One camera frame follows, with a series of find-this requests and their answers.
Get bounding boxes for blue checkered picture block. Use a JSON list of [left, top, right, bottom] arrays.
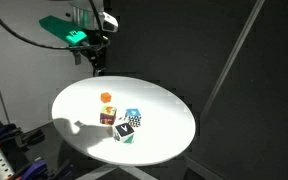
[[125, 108, 142, 128]]

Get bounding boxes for white table base legs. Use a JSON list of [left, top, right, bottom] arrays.
[[77, 162, 158, 180]]

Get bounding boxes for blue handled clamp orange trigger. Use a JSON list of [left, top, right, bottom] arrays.
[[0, 123, 23, 153]]

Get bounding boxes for black letter V block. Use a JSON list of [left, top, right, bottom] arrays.
[[113, 122, 136, 145]]

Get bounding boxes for small orange cube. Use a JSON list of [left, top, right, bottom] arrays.
[[100, 91, 113, 104]]

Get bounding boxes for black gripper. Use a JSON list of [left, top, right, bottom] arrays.
[[73, 44, 105, 77]]

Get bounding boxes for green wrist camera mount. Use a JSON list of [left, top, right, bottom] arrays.
[[38, 14, 90, 48]]

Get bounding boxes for purple handled clamp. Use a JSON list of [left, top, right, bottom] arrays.
[[12, 158, 49, 180]]

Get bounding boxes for black spring clamp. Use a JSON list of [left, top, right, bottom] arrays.
[[15, 128, 46, 150]]

